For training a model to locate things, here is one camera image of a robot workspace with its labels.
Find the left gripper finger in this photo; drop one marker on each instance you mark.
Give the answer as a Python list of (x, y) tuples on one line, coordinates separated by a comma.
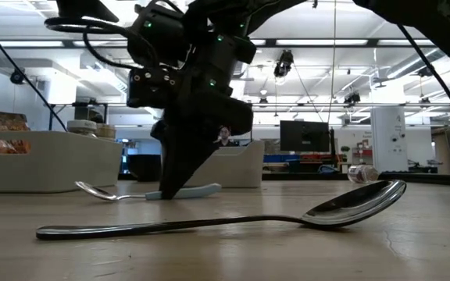
[(84, 9)]

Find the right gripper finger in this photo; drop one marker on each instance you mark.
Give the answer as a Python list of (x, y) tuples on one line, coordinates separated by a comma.
[(158, 130), (182, 164)]

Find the seasoning jar gold lid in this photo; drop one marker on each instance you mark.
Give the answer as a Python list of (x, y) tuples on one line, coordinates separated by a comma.
[(107, 130)]

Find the pale grey plastic bin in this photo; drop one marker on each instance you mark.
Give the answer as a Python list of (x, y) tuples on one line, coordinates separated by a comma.
[(240, 168)]

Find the small clear glass jar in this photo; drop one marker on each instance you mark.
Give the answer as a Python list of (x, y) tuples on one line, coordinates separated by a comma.
[(361, 174)]

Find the dark metal spoon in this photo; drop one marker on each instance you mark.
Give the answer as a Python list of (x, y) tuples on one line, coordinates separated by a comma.
[(350, 207)]

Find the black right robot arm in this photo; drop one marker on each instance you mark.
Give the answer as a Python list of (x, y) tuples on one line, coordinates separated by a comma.
[(424, 19)]

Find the red bowl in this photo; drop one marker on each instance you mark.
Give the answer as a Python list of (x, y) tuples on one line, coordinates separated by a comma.
[(143, 168)]

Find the person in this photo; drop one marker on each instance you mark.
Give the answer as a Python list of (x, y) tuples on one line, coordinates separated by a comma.
[(227, 138)]

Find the black light bar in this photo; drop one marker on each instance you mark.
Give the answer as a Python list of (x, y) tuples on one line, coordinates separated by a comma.
[(270, 42)]

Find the black monitor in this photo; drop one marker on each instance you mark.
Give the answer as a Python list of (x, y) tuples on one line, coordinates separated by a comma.
[(305, 136)]

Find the white pillar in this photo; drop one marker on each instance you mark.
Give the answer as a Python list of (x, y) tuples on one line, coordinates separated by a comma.
[(389, 136)]

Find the black hanging camera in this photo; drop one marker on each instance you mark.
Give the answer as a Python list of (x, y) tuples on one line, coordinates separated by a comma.
[(352, 98), (17, 77), (424, 71), (283, 64)]

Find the background black frame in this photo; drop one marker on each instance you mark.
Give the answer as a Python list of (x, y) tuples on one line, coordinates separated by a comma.
[(307, 104)]

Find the black aluminium frame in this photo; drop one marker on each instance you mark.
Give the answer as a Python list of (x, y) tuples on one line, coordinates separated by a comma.
[(404, 179)]

